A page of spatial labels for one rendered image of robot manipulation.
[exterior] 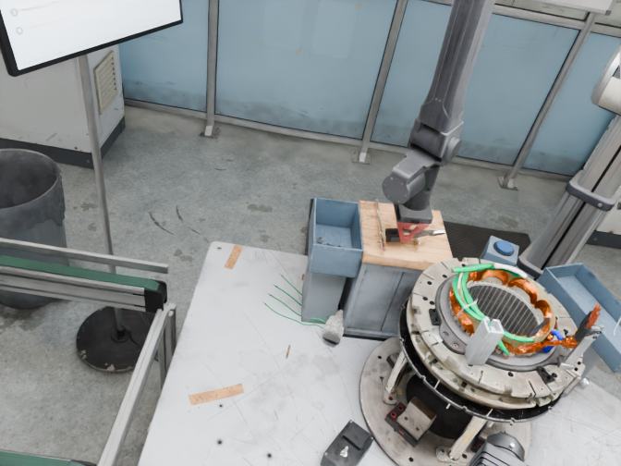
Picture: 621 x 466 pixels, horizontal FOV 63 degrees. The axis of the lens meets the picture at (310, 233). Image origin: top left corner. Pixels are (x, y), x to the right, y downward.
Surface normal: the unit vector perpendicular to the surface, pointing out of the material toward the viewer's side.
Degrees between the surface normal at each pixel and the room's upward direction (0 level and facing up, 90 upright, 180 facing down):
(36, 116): 90
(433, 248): 0
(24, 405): 0
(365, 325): 90
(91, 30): 83
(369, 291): 90
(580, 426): 0
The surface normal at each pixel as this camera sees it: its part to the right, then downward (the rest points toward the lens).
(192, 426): 0.15, -0.74
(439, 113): -0.67, 0.52
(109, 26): 0.86, 0.35
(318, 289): -0.02, 0.65
